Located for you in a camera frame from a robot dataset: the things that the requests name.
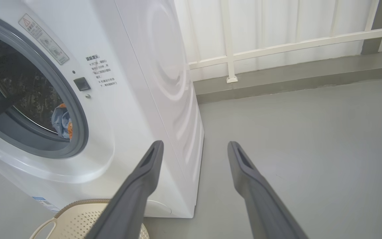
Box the blue cartoon print garment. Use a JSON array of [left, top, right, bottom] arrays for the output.
[[51, 104, 73, 140]]

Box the grey rubber door seal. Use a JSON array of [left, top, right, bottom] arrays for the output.
[[0, 9, 89, 159]]

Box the black square door latch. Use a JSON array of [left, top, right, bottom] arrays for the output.
[[74, 77, 91, 92]]

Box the grey warning sticker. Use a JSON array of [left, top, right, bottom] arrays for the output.
[[19, 13, 70, 65]]

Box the cream perforated laundry basket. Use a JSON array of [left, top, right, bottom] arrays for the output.
[[29, 199, 150, 239]]

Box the steel washer drum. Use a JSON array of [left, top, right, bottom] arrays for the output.
[[0, 33, 70, 141]]

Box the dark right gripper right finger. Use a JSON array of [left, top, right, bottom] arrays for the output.
[[227, 141, 309, 239]]

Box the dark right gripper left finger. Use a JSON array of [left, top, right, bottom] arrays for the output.
[[84, 140, 164, 239]]

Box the white metal railing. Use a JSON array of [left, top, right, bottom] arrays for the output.
[[188, 0, 382, 83]]

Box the grey column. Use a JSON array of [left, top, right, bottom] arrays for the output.
[[361, 0, 382, 55]]

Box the white front-load washing machine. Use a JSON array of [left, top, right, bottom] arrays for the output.
[[0, 0, 205, 219]]

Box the blue energy label sticker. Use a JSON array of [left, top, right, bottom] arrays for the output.
[[32, 196, 60, 213]]

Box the round white filter cover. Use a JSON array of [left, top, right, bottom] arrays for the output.
[[145, 199, 172, 217]]

